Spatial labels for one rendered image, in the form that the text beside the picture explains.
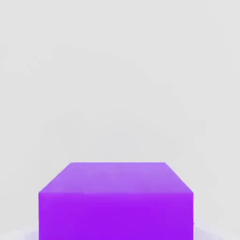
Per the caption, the small purple cube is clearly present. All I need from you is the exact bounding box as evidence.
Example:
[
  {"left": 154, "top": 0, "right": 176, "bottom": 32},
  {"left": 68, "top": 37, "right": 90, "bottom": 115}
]
[{"left": 38, "top": 162, "right": 194, "bottom": 240}]

